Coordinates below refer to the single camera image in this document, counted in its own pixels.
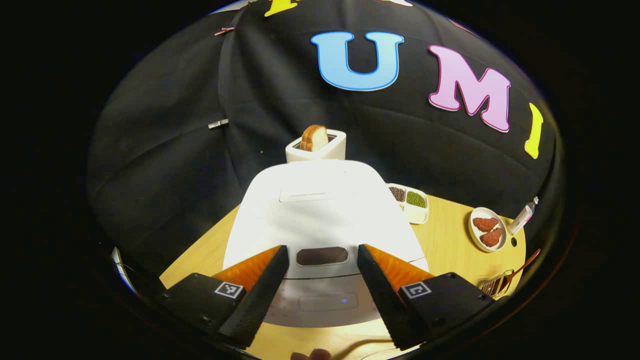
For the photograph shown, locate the white divided bean dish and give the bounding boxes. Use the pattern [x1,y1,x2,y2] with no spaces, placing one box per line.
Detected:
[387,183,430,225]

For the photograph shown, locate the clear bottle pink label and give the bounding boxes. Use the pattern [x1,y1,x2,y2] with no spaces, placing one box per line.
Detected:
[507,196,540,236]

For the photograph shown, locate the black backdrop cloth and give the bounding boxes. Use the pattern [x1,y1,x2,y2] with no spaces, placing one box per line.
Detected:
[87,0,563,281]

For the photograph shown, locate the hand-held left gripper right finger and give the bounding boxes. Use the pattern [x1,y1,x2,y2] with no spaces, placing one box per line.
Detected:
[356,243,497,351]

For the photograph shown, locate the metal wire chopstick holder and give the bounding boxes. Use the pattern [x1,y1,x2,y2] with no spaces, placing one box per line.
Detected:
[480,269,516,300]

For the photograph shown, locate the brown wooden spoon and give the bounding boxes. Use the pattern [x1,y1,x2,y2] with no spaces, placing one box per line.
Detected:
[497,248,542,296]

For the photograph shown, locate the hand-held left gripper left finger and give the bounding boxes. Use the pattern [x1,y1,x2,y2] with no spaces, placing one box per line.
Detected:
[159,244,290,350]

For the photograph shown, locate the bread slice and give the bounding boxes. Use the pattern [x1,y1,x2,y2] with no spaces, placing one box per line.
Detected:
[300,124,330,152]

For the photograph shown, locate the white toaster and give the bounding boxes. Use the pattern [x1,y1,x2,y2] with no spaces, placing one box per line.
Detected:
[285,129,347,163]

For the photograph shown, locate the white rice cooker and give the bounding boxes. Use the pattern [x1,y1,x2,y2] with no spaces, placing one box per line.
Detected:
[222,159,430,329]

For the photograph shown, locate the white round plate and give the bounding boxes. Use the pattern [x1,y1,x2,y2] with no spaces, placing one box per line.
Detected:
[468,207,508,253]

